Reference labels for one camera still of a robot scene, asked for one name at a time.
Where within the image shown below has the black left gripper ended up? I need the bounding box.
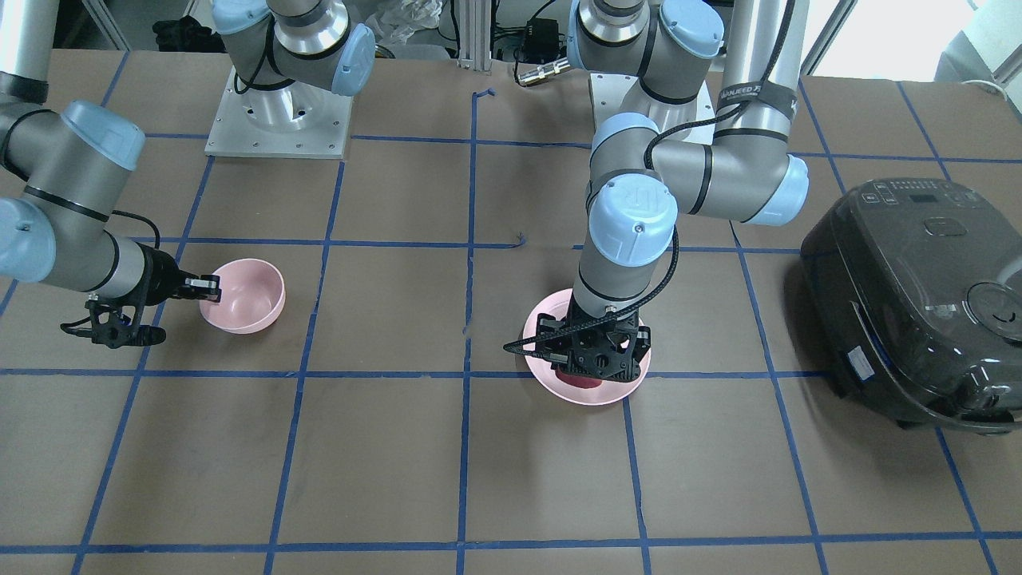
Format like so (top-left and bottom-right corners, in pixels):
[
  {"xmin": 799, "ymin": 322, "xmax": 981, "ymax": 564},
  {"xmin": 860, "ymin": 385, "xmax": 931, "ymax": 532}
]
[{"xmin": 536, "ymin": 313, "xmax": 652, "ymax": 382}]

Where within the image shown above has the dark grey rice cooker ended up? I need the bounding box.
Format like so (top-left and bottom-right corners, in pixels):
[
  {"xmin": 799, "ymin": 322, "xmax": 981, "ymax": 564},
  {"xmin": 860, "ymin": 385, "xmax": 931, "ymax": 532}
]
[{"xmin": 800, "ymin": 177, "xmax": 1021, "ymax": 434}]

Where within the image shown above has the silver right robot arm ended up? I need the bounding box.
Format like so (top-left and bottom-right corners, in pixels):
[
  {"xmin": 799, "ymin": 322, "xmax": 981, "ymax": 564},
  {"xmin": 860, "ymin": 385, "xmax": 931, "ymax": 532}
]
[{"xmin": 1, "ymin": 1, "xmax": 220, "ymax": 308}]

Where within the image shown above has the pink bowl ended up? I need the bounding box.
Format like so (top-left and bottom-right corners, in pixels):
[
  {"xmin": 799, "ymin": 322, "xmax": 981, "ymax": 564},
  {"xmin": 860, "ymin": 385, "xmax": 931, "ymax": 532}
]
[{"xmin": 200, "ymin": 258, "xmax": 286, "ymax": 335}]

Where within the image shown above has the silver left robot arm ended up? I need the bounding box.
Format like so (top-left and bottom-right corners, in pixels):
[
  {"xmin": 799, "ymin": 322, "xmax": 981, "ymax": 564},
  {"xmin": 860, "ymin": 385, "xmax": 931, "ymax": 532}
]
[{"xmin": 506, "ymin": 1, "xmax": 808, "ymax": 382}]

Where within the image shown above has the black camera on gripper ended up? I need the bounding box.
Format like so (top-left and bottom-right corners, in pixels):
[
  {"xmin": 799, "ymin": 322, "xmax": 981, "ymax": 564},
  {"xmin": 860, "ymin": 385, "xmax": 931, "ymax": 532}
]
[{"xmin": 59, "ymin": 299, "xmax": 167, "ymax": 349}]

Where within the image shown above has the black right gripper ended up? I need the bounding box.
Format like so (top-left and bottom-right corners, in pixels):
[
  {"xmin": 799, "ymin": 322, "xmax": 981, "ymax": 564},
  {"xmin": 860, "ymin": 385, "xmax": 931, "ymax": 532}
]
[{"xmin": 142, "ymin": 245, "xmax": 222, "ymax": 306}]

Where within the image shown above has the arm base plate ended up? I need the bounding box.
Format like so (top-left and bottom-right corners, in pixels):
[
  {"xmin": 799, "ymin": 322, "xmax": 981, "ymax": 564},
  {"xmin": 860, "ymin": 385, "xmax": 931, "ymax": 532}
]
[
  {"xmin": 590, "ymin": 71, "xmax": 715, "ymax": 145},
  {"xmin": 204, "ymin": 69, "xmax": 354, "ymax": 160}
]

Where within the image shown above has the pink plate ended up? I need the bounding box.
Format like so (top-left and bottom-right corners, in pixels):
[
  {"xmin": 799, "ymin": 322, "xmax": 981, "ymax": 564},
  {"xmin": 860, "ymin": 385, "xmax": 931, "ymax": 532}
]
[{"xmin": 521, "ymin": 314, "xmax": 652, "ymax": 406}]

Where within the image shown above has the red apple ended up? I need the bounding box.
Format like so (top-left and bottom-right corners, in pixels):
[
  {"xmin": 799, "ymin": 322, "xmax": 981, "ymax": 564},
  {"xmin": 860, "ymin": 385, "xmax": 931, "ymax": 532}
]
[{"xmin": 555, "ymin": 369, "xmax": 603, "ymax": 389}]

